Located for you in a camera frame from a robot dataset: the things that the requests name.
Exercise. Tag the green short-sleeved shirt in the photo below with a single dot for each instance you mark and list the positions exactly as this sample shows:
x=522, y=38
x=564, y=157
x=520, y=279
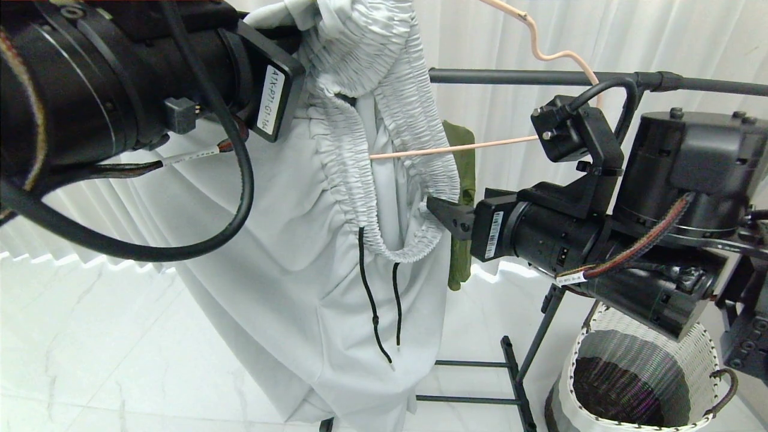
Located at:
x=462, y=156

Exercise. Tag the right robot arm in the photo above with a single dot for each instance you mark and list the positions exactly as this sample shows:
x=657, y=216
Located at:
x=690, y=168

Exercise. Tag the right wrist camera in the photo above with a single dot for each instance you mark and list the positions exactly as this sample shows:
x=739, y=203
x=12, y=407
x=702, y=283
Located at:
x=582, y=144

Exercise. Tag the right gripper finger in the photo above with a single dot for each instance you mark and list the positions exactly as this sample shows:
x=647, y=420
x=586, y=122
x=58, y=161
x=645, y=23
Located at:
x=453, y=217

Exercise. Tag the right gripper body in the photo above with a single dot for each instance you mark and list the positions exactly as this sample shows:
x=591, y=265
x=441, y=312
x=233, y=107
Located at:
x=540, y=234

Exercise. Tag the pale grey garment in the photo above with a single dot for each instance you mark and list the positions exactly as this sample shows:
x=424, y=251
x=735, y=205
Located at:
x=288, y=270

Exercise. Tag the pink clothes hanger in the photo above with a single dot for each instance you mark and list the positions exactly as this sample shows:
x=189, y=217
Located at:
x=450, y=148

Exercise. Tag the white curtain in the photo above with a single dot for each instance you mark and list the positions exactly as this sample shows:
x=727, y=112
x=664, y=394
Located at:
x=660, y=36

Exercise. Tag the black clothes rack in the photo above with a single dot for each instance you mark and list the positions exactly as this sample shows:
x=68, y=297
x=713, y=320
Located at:
x=510, y=77

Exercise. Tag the white laundry basket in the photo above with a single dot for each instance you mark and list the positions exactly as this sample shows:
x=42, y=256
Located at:
x=642, y=372

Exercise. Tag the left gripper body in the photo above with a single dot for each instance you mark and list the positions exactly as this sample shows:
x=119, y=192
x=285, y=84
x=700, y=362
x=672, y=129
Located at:
x=120, y=84

